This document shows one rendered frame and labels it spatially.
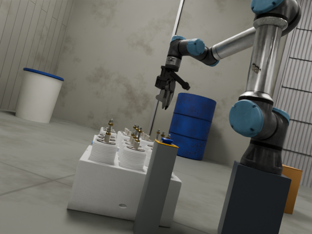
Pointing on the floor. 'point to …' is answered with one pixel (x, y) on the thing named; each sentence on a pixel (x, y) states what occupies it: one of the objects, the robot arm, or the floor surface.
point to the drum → (191, 125)
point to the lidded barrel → (38, 95)
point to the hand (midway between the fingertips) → (165, 107)
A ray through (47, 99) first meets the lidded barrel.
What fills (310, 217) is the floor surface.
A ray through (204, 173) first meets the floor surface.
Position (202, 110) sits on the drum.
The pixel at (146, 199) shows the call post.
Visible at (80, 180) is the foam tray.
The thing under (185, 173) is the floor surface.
